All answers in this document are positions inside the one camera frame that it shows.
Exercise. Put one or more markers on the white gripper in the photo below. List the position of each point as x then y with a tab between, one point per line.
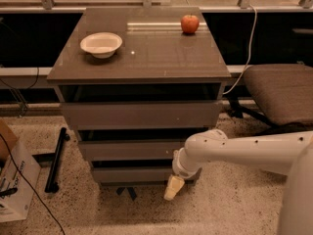
180	171

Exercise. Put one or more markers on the grey bottom drawer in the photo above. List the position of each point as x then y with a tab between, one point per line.
131	174

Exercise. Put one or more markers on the grey drawer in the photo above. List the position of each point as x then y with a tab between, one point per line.
125	150
131	174
83	116

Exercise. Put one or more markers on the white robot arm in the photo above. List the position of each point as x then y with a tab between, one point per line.
290	154

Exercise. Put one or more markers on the grey middle drawer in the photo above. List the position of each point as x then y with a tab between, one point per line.
125	150

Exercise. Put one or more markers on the grey top drawer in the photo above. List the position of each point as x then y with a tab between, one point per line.
83	116

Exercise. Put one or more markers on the grey drawer cabinet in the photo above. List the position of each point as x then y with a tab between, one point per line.
156	62

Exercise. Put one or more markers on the black metal bar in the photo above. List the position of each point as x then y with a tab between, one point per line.
52	185

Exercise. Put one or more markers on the grey office chair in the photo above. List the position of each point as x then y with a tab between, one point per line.
284	95

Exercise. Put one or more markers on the cardboard box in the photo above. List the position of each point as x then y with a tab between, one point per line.
19	173

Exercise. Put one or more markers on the white paper bowl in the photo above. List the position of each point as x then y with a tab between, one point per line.
101	45

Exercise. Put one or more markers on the red apple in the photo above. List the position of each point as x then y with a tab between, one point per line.
190	24

